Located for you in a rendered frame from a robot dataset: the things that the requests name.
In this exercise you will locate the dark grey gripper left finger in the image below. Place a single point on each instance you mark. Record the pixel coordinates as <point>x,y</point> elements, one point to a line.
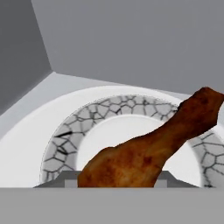
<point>62,179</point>

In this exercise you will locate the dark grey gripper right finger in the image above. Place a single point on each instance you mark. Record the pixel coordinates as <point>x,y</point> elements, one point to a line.
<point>170,180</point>

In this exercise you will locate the brown roasted chicken drumstick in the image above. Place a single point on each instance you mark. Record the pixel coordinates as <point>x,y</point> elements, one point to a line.
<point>140,159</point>

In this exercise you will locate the grey microwave oven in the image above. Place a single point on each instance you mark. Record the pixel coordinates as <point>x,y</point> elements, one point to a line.
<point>122,40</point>

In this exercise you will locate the white plate with cracked pattern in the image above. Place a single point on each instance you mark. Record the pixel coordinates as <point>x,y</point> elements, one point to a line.
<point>87,116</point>

